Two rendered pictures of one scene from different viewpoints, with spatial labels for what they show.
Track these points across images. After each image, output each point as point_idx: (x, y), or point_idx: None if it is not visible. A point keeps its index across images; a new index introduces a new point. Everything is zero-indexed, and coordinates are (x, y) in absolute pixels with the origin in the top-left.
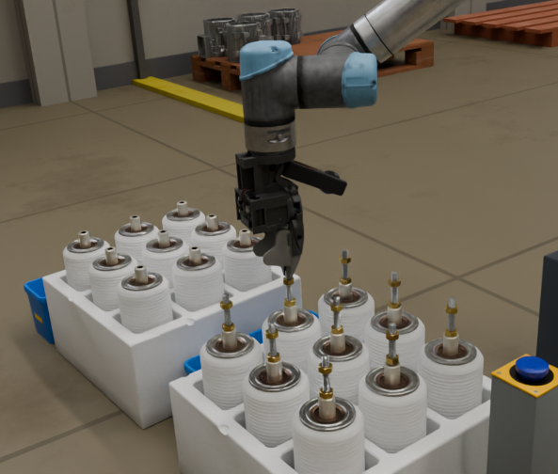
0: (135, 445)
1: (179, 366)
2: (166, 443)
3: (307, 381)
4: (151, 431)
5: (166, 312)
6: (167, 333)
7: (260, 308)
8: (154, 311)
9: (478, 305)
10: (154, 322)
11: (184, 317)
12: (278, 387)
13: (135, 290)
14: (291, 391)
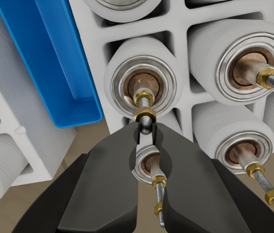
0: (90, 139)
1: (50, 124)
2: (96, 125)
3: (266, 126)
4: (80, 129)
5: (9, 153)
6: (37, 151)
7: None
8: (13, 167)
9: None
10: (20, 161)
11: (11, 132)
12: (262, 159)
13: None
14: (273, 149)
